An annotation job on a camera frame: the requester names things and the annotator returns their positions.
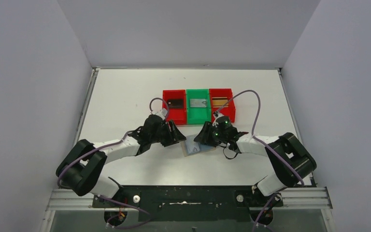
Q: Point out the gold credit card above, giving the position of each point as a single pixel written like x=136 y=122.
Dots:
x=218 y=102

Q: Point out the left red bin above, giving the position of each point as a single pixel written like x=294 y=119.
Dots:
x=179 y=116

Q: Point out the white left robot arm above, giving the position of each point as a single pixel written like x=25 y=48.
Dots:
x=81 y=170

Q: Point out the silver credit card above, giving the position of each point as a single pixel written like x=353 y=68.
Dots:
x=198 y=103

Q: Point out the green middle bin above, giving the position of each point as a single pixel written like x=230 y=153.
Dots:
x=198 y=116

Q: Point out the red bin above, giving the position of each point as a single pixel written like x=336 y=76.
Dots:
x=229 y=111
x=179 y=116

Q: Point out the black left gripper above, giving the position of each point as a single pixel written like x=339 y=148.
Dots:
x=166 y=133

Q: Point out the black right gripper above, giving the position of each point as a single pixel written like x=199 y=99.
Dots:
x=205 y=137

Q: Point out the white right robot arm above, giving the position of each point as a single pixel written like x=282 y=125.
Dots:
x=290 y=160

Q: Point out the black credit card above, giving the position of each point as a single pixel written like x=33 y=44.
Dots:
x=175 y=103

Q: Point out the beige card holder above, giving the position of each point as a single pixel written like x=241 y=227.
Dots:
x=190 y=147

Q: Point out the right red bin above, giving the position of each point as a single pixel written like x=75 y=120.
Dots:
x=229 y=111

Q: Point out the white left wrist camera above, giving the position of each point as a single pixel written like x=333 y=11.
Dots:
x=162 y=113

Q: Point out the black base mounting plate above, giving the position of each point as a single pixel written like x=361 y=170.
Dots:
x=188 y=203

